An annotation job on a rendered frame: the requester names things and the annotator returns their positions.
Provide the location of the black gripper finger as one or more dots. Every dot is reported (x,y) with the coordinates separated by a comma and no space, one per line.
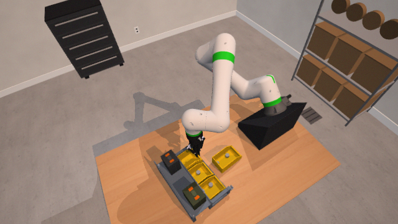
(194,151)
(200,145)

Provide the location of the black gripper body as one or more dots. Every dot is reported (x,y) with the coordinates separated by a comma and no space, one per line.
(194,143)

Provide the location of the yellow open-front bin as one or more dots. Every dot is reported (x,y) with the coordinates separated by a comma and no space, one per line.
(189,159)
(215,189)
(205,172)
(226,162)

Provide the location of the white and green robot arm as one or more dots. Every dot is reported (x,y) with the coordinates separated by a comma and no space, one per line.
(218,57)

